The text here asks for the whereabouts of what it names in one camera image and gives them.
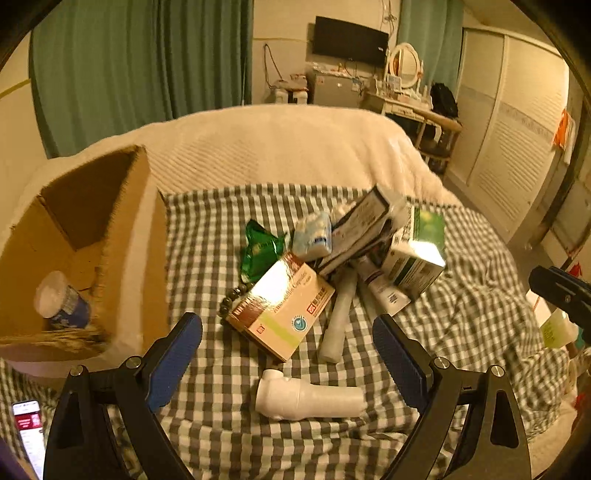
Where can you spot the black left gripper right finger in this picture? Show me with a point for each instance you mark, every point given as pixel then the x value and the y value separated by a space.
pixel 492 443

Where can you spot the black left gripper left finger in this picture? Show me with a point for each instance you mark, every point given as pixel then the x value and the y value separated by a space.
pixel 81 442

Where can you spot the white blue medicine bottle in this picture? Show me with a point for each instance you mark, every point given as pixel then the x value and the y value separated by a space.
pixel 60 304

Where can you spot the green white carton box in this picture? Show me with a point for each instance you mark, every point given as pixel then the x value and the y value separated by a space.
pixel 416 256

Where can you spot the white BOP toothpaste tube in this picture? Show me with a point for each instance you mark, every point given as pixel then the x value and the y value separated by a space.
pixel 389 298

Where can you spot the white inhaler device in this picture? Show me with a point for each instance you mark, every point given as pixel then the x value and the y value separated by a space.
pixel 284 398

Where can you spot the white foam tube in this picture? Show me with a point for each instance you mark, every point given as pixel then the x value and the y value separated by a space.
pixel 334 339

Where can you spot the red yellow medicine box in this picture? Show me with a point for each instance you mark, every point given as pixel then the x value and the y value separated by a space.
pixel 282 307

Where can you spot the green foil snack packet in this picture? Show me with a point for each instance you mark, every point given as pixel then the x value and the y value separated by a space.
pixel 262 250

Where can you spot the blue white tissue pack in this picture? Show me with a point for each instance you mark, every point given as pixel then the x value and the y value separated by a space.
pixel 312 238

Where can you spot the smartphone with red screen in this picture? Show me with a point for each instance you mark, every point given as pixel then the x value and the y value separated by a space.
pixel 28 420

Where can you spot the brown cardboard box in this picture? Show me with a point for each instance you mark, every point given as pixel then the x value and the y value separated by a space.
pixel 103 225

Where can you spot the wooden dressing table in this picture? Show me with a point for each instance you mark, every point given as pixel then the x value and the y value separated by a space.
pixel 435 136

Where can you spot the white wardrobe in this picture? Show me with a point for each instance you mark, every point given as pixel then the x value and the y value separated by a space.
pixel 511 92

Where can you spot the black bag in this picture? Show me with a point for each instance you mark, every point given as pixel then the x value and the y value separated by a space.
pixel 443 100

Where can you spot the white round mirror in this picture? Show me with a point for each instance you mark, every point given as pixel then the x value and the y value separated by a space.
pixel 404 68

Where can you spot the green curtain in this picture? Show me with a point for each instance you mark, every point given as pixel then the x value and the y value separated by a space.
pixel 104 68
pixel 435 29

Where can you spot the cream quilted bed cover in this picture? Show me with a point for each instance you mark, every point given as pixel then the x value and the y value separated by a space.
pixel 258 144

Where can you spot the grey cabinet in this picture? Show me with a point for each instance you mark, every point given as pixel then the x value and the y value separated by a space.
pixel 328 89

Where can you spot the black wall television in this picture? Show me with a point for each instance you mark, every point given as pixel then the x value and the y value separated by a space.
pixel 349 41

